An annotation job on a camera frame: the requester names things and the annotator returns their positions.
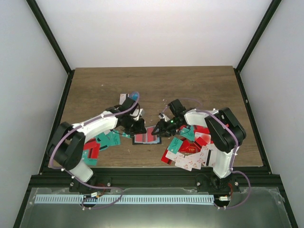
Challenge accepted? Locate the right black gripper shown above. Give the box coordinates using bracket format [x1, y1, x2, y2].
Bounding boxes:
[152, 118, 183, 138]

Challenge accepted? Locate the red card black stripe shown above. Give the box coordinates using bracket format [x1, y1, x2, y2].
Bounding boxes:
[84, 139, 100, 159]
[147, 126, 157, 143]

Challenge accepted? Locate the black leather card holder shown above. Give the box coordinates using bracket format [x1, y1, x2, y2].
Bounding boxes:
[132, 126, 162, 145]

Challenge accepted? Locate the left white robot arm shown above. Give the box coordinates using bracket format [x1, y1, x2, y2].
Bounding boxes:
[47, 92, 146, 192]

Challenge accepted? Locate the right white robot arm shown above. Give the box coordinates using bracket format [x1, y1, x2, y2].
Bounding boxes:
[152, 99, 247, 191]

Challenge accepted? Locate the teal VIP card right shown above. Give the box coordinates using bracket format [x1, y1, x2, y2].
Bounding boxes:
[167, 137, 183, 154]

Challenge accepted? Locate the teal vip card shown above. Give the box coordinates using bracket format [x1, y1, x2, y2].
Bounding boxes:
[95, 131, 121, 151]
[167, 137, 183, 154]

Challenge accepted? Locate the red VIP card gold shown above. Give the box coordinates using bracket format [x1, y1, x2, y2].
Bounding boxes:
[179, 140, 201, 153]

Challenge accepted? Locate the white card magnetic stripe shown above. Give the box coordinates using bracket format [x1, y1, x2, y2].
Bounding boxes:
[119, 94, 129, 104]

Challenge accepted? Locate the blue card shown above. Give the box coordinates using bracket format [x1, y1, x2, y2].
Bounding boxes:
[129, 92, 139, 101]

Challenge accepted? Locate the red card front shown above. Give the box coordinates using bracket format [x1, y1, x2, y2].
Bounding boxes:
[161, 154, 172, 165]

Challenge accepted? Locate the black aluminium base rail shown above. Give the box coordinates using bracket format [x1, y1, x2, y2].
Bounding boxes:
[29, 167, 282, 188]

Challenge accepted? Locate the light blue slotted rail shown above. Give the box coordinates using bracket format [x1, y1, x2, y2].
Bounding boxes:
[35, 194, 214, 205]

